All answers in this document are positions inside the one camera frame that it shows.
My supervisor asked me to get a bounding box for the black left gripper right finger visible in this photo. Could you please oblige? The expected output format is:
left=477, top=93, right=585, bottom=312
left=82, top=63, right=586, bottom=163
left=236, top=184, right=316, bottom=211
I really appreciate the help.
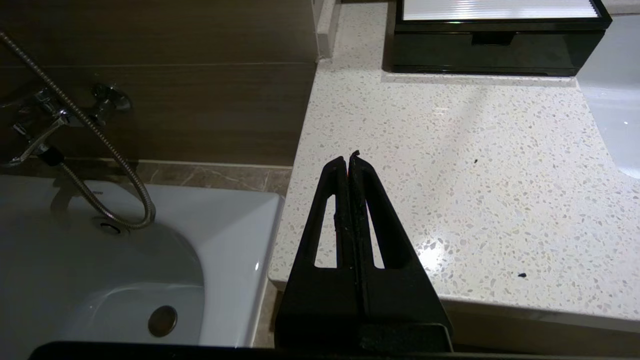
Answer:
left=349, top=151, right=453, bottom=351

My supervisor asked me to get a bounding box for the chrome hose outlet ring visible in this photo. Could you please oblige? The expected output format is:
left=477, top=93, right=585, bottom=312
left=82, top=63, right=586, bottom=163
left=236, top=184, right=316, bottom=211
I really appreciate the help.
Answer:
left=91, top=216, right=132, bottom=237

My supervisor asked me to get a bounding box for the chrome shower hose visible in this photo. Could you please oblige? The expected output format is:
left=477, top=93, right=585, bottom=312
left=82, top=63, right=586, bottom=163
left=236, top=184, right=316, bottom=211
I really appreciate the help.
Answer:
left=0, top=31, right=157, bottom=231

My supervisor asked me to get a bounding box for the white bathtub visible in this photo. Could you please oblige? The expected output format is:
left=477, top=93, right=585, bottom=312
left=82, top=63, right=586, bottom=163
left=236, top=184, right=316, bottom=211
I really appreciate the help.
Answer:
left=0, top=174, right=285, bottom=348

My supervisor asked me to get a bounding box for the chrome bathtub faucet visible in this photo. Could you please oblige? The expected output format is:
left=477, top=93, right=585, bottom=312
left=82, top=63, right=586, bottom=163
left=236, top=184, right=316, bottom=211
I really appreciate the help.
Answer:
left=0, top=82, right=133, bottom=168

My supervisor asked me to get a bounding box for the black amenity box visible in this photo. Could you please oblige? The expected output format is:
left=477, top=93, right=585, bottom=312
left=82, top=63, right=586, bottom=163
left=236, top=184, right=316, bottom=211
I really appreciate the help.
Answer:
left=382, top=0, right=613, bottom=77

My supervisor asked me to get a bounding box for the white ribbed tray mat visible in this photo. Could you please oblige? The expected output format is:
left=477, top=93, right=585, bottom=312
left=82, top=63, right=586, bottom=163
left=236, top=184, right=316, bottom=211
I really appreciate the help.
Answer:
left=401, top=0, right=601, bottom=22

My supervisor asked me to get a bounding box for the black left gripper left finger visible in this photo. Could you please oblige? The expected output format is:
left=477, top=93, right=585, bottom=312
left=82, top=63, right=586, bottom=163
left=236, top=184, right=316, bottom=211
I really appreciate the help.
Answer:
left=275, top=156, right=358, bottom=351

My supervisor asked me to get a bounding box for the white ceramic sink basin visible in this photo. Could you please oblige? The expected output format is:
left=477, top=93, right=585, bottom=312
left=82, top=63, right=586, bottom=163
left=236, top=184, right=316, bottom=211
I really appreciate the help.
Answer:
left=576, top=14, right=640, bottom=180

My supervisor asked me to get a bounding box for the chrome bathtub drain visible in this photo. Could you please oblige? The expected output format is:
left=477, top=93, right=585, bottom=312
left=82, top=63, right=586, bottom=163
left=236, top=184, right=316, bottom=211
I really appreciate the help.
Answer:
left=147, top=305, right=179, bottom=338

